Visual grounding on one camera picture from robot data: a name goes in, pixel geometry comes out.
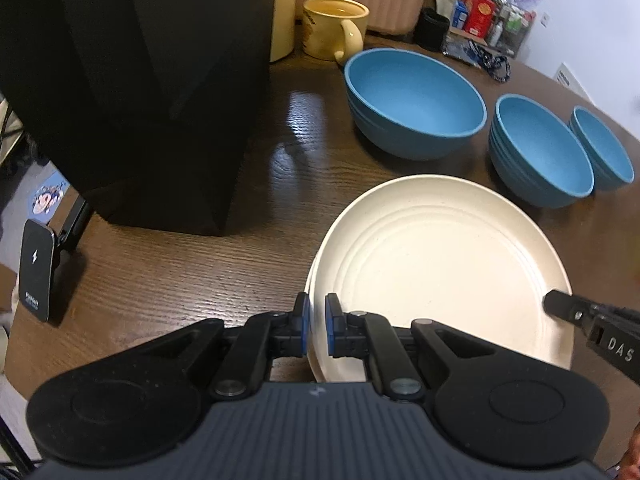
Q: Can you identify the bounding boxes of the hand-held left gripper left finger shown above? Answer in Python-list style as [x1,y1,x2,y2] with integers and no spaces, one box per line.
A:
[135,291,310,402]

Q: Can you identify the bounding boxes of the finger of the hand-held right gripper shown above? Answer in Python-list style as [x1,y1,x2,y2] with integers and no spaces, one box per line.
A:
[543,288,596,333]

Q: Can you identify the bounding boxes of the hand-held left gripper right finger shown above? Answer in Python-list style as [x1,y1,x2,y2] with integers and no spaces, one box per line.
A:
[324,293,501,403]

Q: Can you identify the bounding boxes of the medium cream plate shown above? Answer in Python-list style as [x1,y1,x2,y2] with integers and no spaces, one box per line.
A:
[311,174,574,386]

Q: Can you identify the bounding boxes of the medium blue bowl stack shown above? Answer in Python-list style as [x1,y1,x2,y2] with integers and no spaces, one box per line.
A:
[488,94,596,209]

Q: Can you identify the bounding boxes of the small blue bowl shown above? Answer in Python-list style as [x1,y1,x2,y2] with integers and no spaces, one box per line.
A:
[568,105,636,192]

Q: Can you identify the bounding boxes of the large blue bowl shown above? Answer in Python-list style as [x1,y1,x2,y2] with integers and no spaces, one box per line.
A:
[343,47,488,162]

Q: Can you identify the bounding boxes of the white flat panel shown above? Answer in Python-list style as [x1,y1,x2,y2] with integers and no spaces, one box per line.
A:
[552,61,601,103]

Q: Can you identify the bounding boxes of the black phone charger stand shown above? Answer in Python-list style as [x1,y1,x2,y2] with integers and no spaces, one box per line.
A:
[19,195,93,323]

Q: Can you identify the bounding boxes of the cartoon print pad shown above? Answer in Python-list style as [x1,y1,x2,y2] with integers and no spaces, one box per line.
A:
[27,170,71,218]

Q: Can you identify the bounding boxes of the yellow mug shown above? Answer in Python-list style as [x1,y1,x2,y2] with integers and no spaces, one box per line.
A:
[301,0,371,62]

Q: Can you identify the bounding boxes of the metal storage cart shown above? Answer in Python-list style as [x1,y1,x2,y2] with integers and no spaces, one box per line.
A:
[492,0,536,56]

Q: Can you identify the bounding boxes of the black paper bag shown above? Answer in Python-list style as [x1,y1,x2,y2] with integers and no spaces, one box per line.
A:
[0,0,279,237]

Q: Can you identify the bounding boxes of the red box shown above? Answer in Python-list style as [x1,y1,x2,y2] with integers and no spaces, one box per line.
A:
[462,0,501,37]

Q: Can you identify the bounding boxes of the black cup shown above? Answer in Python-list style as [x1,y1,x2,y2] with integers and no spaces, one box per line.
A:
[415,7,451,52]

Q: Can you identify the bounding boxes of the blue carton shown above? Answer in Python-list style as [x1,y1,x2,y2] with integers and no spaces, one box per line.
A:
[452,0,473,31]

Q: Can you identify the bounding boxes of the yellow jug with grey handle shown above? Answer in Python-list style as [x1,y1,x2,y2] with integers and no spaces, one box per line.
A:
[270,0,297,63]

